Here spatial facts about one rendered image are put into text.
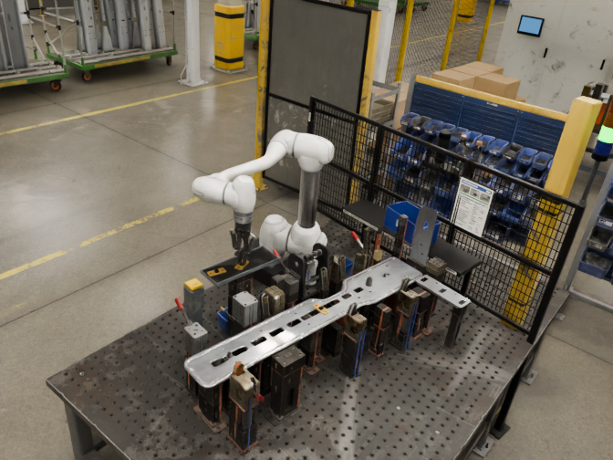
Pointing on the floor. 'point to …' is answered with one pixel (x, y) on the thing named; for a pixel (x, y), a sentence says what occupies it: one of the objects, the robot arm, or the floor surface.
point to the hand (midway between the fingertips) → (242, 257)
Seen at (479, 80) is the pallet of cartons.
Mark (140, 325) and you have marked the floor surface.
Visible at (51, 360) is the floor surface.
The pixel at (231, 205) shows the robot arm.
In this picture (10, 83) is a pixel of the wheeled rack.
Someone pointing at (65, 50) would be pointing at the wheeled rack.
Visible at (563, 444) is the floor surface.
